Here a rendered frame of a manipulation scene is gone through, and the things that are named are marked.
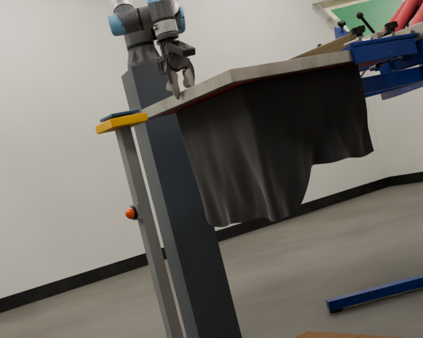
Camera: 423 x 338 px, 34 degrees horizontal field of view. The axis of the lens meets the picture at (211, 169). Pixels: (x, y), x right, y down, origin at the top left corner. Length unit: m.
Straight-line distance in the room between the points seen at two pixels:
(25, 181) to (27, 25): 1.36
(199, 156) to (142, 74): 0.59
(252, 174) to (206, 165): 0.24
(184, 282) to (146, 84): 0.82
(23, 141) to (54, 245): 0.92
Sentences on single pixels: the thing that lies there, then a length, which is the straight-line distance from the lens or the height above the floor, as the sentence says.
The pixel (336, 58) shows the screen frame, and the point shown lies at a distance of 2.24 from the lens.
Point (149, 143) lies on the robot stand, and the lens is 2.79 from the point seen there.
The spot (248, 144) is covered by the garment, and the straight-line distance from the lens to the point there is 2.11.
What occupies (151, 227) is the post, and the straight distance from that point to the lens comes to 2.22.
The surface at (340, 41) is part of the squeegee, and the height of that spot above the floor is 1.05.
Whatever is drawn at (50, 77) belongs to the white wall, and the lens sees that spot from 6.19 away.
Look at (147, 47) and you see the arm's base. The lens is 2.88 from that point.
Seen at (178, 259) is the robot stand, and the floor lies 0.40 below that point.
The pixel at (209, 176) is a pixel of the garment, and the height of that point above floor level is 0.70.
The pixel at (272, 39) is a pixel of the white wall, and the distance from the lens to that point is 7.47.
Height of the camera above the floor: 0.74
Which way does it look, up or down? level
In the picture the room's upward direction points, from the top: 14 degrees counter-clockwise
